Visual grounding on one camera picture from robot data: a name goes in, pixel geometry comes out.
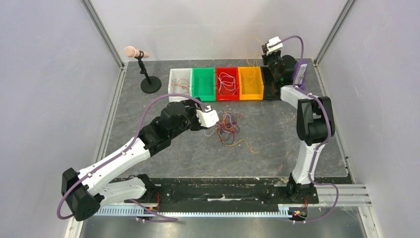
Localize white cable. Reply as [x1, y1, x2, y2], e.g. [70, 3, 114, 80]
[217, 72, 238, 96]

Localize coloured cable bundle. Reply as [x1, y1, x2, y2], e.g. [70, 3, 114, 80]
[204, 111, 260, 154]

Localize red cable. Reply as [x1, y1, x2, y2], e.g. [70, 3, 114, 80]
[172, 78, 191, 96]

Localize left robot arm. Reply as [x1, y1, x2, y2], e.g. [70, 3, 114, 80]
[56, 96, 218, 221]

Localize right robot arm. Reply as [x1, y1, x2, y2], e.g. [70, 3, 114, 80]
[261, 43, 335, 203]

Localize black bin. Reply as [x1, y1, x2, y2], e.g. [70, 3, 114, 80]
[260, 66, 280, 100]

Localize purple metronome holder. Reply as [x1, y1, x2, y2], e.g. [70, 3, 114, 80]
[292, 59, 308, 90]

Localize yellow bin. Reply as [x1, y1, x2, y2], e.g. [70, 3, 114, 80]
[238, 66, 264, 101]

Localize red bin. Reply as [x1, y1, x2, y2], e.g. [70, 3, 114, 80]
[215, 67, 240, 101]

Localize green bin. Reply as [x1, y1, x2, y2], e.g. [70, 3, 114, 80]
[190, 67, 216, 102]

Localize white bin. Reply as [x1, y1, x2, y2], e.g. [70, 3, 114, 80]
[167, 68, 193, 96]

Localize pink microphone on stand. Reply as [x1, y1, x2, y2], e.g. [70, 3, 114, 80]
[124, 46, 161, 94]

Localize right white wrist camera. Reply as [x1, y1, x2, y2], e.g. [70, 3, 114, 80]
[265, 36, 283, 56]

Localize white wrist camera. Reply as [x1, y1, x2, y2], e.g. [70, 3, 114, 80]
[196, 105, 219, 128]
[265, 36, 283, 56]

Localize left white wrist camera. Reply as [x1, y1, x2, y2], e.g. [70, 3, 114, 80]
[196, 105, 219, 128]

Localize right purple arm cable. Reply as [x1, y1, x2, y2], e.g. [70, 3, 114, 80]
[280, 35, 340, 225]

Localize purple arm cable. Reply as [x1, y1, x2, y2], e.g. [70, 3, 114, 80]
[280, 35, 340, 225]
[56, 93, 210, 223]

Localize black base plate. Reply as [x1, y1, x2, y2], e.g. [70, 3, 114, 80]
[117, 177, 319, 214]

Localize white slotted cable duct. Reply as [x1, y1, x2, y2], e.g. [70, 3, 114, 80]
[95, 205, 295, 219]

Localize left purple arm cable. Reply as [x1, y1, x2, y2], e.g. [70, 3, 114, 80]
[56, 93, 210, 223]

